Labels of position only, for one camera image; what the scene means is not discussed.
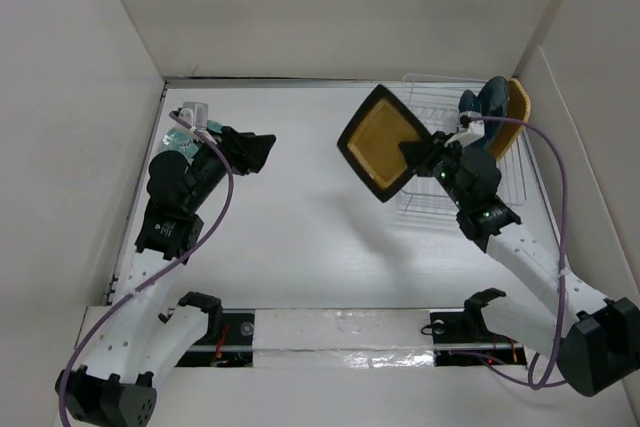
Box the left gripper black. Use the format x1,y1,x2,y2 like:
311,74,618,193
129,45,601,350
183,125,272,212

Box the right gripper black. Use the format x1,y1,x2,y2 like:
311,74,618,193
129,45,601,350
400,130,469,210

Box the brown black square plate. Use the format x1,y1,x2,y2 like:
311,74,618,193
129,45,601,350
337,84,432,203

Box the dark blue leaf-shaped plate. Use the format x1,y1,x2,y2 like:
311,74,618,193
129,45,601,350
458,90,483,117

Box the red teal floral round plate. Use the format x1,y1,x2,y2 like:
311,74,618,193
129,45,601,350
155,125,204,162

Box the teal round plate white blossoms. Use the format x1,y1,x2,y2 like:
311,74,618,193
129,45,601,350
477,76,509,147

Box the woven bamboo square plate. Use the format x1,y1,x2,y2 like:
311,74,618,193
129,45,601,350
485,78,531,161

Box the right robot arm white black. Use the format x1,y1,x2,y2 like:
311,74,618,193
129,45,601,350
399,138,639,397

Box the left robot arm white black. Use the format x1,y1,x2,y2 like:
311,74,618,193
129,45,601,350
56,126,276,426

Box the white wire dish rack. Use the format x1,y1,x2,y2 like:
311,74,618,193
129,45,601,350
398,73,527,217

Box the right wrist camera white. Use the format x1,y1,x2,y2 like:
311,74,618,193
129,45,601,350
445,112,485,147

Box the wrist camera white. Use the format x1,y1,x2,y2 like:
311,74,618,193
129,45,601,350
445,112,485,147
175,101,209,130

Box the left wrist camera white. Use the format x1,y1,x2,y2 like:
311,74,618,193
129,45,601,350
175,101,209,130

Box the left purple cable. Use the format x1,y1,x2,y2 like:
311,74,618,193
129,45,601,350
57,111,235,427

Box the purple cable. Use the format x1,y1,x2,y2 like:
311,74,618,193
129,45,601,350
57,111,235,427
459,115,571,391

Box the aluminium base rail with mounts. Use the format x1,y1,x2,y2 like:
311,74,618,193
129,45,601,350
178,309,527,369

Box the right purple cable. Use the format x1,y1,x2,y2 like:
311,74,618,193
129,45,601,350
459,115,571,391

